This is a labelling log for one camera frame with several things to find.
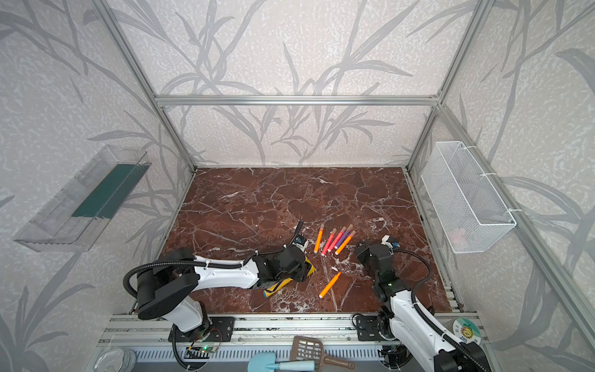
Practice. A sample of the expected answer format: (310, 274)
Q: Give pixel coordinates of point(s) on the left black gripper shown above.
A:
(297, 259)

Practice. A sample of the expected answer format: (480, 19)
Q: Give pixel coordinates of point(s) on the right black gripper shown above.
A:
(369, 251)

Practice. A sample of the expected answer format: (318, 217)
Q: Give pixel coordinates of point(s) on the orange capped marker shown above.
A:
(345, 243)
(329, 286)

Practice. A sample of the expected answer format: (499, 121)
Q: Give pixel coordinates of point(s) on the orange marker pen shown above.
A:
(319, 238)

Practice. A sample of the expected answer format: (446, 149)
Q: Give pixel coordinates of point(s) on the red marker pen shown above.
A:
(338, 237)

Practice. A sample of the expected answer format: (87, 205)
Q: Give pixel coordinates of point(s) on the pink marker pen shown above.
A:
(328, 242)

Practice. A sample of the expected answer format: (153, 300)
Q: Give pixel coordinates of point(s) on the purple capped marker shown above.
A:
(344, 236)

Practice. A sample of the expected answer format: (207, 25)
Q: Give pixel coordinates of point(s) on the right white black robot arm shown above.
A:
(404, 318)

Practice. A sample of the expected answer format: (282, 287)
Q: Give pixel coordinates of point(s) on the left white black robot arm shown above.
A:
(163, 288)

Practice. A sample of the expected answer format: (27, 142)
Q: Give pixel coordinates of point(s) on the yellow toy shovel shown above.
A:
(278, 286)

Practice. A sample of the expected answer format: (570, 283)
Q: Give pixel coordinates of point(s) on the brown toy slotted spatula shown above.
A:
(311, 349)

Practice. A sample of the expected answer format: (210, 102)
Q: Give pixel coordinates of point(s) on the teal toy shovel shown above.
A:
(266, 361)

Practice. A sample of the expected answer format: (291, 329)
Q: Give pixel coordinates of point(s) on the yellow-green tape roll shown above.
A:
(465, 330)

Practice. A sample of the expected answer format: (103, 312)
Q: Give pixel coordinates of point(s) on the clear round dish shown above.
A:
(115, 360)

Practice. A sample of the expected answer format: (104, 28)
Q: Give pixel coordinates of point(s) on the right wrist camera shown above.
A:
(391, 242)

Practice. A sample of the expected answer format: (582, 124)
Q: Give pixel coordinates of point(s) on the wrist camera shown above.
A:
(301, 242)
(391, 242)

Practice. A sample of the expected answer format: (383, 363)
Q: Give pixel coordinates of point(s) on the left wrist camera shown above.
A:
(301, 242)

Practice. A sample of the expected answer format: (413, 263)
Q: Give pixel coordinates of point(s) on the aluminium mounting rail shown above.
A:
(250, 329)

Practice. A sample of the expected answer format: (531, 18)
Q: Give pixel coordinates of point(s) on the white wire mesh basket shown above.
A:
(471, 212)

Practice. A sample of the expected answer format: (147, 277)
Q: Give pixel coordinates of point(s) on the clear plastic wall bin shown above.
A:
(74, 219)

